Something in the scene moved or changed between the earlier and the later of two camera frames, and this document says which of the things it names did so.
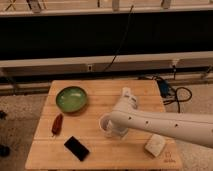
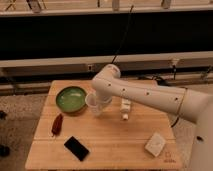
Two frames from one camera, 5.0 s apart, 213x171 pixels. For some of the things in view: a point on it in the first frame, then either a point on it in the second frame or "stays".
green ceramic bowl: (71, 99) stays
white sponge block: (155, 144) stays
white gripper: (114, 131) → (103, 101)
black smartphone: (77, 148) stays
